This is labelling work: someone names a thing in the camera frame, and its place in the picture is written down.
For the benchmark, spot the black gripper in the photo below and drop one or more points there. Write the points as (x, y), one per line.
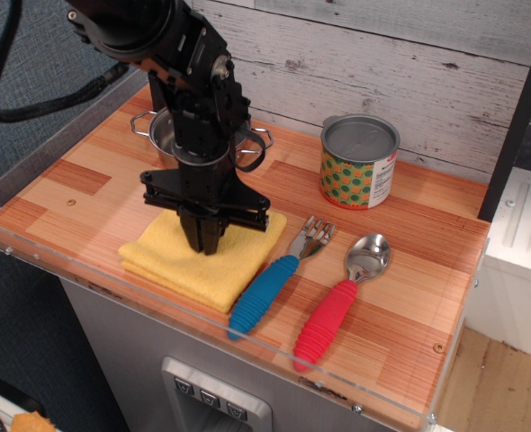
(212, 189)

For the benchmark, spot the yellow towel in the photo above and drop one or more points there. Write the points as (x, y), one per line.
(162, 255)

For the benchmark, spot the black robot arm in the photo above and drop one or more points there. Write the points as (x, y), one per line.
(189, 64)

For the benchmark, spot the stainless steel pot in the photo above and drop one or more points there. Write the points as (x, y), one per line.
(162, 139)

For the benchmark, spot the silver toy fridge cabinet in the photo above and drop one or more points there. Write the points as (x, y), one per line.
(130, 346)

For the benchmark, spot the patterned toy can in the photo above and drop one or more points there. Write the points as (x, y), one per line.
(358, 157)

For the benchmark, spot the dispenser button panel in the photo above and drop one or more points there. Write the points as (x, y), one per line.
(201, 402)

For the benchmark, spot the clear acrylic table guard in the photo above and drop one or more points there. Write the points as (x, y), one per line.
(73, 202)

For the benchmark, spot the orange cloth at corner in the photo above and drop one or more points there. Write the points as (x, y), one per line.
(31, 422)

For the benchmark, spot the white plastic appliance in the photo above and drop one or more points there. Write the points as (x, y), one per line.
(499, 303)

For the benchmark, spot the blue handled fork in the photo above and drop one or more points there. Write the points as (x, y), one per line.
(258, 298)

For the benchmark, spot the red handled spoon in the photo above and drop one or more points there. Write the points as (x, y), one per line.
(367, 259)

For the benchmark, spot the black right frame post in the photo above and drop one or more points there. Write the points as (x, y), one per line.
(508, 153)

